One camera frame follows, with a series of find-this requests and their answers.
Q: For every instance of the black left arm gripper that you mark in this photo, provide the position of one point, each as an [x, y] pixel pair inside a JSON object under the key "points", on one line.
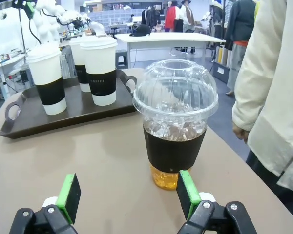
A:
{"points": [[18, 3]]}

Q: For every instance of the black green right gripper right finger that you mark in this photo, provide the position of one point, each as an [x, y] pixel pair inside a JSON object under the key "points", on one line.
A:
{"points": [[186, 192]]}

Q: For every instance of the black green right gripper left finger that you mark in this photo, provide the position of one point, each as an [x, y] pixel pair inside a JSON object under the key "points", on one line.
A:
{"points": [[69, 195]]}

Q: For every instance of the white paper cup brown sleeve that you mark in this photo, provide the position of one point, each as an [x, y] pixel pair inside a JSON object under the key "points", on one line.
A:
{"points": [[76, 56], [47, 73], [100, 63]]}

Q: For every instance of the person's left forearm cream sleeve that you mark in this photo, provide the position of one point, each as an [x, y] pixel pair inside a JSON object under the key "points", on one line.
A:
{"points": [[249, 102]]}

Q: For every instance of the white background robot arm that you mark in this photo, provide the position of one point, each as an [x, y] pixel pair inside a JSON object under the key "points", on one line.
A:
{"points": [[68, 17]]}

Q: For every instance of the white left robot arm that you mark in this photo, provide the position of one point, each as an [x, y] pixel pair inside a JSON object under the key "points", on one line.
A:
{"points": [[47, 26]]}

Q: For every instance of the iced coffee cup dome lid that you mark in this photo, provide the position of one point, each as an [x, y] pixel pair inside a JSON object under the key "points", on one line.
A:
{"points": [[174, 146]]}

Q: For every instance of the dark brown serving tray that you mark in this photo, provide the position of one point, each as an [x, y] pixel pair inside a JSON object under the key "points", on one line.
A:
{"points": [[83, 112]]}

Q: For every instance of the person's left hand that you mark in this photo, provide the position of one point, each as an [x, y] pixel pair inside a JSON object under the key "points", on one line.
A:
{"points": [[241, 132]]}

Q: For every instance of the white side desk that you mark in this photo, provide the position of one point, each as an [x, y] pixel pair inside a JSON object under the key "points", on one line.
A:
{"points": [[5, 73]]}

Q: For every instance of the black plastic step stool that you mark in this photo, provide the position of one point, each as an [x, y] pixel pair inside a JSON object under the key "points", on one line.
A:
{"points": [[122, 58]]}

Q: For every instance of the black hat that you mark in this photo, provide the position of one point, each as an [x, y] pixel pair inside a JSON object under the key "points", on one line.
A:
{"points": [[140, 30]]}

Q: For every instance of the dark storage box white label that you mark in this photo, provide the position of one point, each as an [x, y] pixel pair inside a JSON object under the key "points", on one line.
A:
{"points": [[221, 72]]}

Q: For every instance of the white background table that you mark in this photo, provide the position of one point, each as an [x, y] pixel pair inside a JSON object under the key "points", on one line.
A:
{"points": [[166, 39]]}

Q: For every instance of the person in red coat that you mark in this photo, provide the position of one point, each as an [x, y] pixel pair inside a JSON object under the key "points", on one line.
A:
{"points": [[171, 17]]}

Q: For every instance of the person in cream sweater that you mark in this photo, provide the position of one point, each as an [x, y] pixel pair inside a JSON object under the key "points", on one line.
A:
{"points": [[280, 85]]}

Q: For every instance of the person with brown scarf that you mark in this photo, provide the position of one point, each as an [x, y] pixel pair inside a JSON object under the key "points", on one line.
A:
{"points": [[188, 17]]}

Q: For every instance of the person in dark jacket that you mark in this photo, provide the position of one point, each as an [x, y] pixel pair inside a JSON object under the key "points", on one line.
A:
{"points": [[239, 22]]}

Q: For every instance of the grey storage drawer wall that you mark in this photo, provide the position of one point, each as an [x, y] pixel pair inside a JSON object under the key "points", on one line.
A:
{"points": [[112, 18]]}

